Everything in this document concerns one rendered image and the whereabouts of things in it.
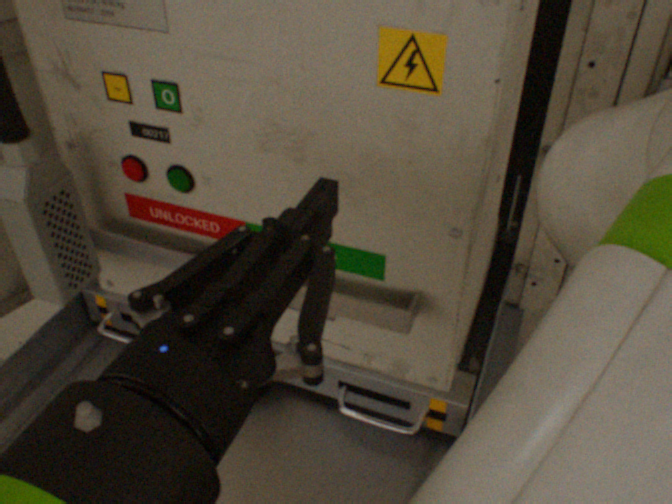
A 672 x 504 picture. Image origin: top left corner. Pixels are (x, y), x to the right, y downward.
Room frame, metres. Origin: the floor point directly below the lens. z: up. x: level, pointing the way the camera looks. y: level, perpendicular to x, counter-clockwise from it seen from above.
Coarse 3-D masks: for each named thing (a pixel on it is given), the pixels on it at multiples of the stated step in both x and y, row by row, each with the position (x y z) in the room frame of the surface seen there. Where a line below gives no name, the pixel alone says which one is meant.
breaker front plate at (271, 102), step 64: (192, 0) 0.55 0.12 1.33; (256, 0) 0.53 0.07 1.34; (320, 0) 0.51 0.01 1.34; (384, 0) 0.49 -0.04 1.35; (448, 0) 0.47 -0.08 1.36; (512, 0) 0.45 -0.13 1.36; (64, 64) 0.62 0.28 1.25; (128, 64) 0.59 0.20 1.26; (192, 64) 0.56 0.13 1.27; (256, 64) 0.53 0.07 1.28; (320, 64) 0.51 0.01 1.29; (448, 64) 0.47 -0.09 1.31; (64, 128) 0.63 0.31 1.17; (128, 128) 0.59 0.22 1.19; (192, 128) 0.56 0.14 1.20; (256, 128) 0.53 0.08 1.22; (320, 128) 0.51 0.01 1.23; (384, 128) 0.49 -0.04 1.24; (448, 128) 0.47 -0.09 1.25; (128, 192) 0.60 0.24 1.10; (192, 192) 0.57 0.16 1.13; (256, 192) 0.54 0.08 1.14; (384, 192) 0.49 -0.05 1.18; (448, 192) 0.46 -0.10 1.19; (448, 256) 0.46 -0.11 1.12; (448, 320) 0.46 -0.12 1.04
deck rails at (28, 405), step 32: (64, 320) 0.60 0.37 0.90; (480, 320) 0.65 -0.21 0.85; (32, 352) 0.54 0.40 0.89; (64, 352) 0.58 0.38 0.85; (480, 352) 0.58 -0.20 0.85; (0, 384) 0.49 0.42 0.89; (32, 384) 0.52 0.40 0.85; (480, 384) 0.48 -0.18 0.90; (0, 416) 0.47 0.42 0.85; (0, 448) 0.43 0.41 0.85; (448, 448) 0.43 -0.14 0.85
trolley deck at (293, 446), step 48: (288, 384) 0.53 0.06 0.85; (240, 432) 0.45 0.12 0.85; (288, 432) 0.45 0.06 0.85; (336, 432) 0.45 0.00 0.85; (384, 432) 0.45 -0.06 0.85; (432, 432) 0.45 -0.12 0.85; (240, 480) 0.39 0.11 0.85; (288, 480) 0.39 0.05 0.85; (336, 480) 0.39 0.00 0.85; (384, 480) 0.39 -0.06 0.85
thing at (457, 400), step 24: (96, 288) 0.63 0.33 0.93; (96, 312) 0.63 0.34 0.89; (336, 360) 0.50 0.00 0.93; (336, 384) 0.49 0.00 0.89; (360, 384) 0.48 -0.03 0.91; (384, 384) 0.47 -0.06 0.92; (408, 384) 0.46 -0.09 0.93; (456, 384) 0.46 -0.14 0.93; (384, 408) 0.47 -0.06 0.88; (408, 408) 0.46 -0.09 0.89; (456, 408) 0.44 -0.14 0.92; (456, 432) 0.43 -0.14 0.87
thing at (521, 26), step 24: (528, 0) 0.54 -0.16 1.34; (528, 24) 0.58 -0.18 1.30; (528, 48) 0.64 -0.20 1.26; (504, 72) 0.45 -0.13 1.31; (504, 96) 0.48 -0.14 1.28; (504, 120) 0.52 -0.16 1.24; (504, 144) 0.56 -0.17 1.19; (504, 168) 0.63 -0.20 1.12; (480, 216) 0.46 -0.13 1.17; (480, 240) 0.49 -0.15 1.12; (480, 264) 0.55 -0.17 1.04; (480, 288) 0.61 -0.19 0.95; (456, 336) 0.45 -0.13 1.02; (456, 360) 0.47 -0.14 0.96
